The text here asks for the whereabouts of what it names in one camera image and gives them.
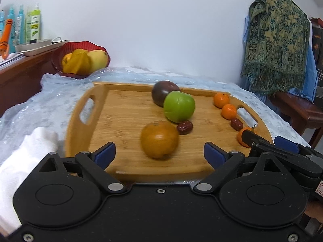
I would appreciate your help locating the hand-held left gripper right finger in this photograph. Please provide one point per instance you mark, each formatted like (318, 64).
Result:
(214, 154)

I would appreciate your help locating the blue bottle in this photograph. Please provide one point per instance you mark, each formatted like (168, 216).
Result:
(11, 20)
(1, 21)

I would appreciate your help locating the white rectangular tray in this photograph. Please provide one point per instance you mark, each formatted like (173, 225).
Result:
(32, 47)

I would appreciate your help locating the brown pear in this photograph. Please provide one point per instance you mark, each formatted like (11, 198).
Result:
(159, 140)

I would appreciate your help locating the green apple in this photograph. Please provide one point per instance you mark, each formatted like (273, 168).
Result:
(179, 107)

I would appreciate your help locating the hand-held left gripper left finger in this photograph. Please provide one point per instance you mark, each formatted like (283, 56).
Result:
(106, 154)

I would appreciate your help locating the green spray bottle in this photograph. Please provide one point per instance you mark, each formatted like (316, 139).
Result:
(35, 22)

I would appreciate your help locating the dark red date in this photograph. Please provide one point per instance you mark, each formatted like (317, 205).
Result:
(185, 127)
(236, 124)

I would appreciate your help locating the yellow mango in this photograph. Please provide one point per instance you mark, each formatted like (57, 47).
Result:
(99, 58)

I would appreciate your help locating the dark purple passion fruit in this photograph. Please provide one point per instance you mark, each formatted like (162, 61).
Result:
(160, 92)

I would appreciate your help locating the small tangerine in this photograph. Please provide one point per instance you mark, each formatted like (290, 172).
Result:
(221, 100)
(240, 139)
(229, 111)

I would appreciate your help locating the green patterned shawl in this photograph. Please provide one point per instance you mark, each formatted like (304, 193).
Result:
(277, 42)

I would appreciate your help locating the brown wooden cabinet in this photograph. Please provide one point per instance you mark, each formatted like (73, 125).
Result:
(20, 75)

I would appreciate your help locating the teal tube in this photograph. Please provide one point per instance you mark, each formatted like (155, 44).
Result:
(20, 25)

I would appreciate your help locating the yellow starfruit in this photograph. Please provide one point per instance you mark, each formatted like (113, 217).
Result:
(78, 61)

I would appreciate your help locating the dark printed box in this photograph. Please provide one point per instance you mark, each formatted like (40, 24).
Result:
(317, 40)

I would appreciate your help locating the clear plastic sheet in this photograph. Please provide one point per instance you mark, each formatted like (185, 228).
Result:
(50, 98)

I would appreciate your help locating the stack of white papers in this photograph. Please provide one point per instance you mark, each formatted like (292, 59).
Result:
(11, 58)

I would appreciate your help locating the white green bottle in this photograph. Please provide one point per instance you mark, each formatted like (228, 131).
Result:
(28, 29)

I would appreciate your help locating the red scalloped bowl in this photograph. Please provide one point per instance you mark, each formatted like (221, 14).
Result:
(83, 46)

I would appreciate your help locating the brown wooden chair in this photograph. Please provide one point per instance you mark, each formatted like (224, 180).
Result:
(297, 108)

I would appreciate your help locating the wooden serving tray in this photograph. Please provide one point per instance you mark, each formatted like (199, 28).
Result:
(121, 121)

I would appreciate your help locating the white cloth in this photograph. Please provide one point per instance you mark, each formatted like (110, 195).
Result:
(25, 161)

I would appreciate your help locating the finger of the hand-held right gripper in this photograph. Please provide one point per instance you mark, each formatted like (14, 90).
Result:
(254, 140)
(286, 143)

